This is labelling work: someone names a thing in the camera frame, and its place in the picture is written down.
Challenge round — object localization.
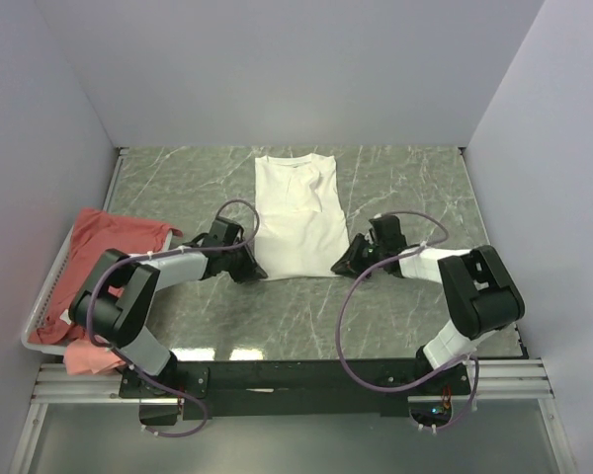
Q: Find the white plastic tray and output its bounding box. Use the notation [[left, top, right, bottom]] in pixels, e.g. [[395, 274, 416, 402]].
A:
[[21, 212, 178, 356]]

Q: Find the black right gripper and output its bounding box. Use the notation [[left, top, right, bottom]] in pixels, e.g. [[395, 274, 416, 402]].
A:
[[332, 234, 386, 280]]

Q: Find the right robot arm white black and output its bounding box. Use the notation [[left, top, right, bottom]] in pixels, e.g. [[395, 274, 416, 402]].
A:
[[331, 210, 525, 394]]

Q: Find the pink t-shirt in tray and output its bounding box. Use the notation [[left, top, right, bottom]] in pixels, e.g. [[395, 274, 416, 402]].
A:
[[63, 340, 126, 375]]

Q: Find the aluminium frame rail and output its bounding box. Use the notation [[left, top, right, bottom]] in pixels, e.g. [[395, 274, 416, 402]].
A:
[[10, 358, 576, 473]]

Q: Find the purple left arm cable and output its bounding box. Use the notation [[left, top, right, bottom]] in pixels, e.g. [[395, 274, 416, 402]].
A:
[[86, 198, 262, 439]]

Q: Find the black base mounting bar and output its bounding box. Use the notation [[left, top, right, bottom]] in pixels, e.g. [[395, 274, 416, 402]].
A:
[[119, 358, 470, 427]]

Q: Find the red t-shirt in tray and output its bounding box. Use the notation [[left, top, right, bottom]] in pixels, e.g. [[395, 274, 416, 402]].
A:
[[28, 206, 183, 347]]

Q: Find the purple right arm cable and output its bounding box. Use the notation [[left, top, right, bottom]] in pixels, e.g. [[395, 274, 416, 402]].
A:
[[335, 210, 479, 435]]

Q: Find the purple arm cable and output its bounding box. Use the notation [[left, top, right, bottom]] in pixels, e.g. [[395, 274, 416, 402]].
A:
[[86, 198, 262, 439], [335, 210, 479, 435]]

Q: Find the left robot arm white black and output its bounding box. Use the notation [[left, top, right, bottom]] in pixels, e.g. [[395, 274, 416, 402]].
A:
[[68, 216, 268, 397]]

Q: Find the white t-shirt red print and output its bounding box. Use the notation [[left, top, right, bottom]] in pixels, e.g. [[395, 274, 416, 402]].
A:
[[254, 153, 349, 280]]

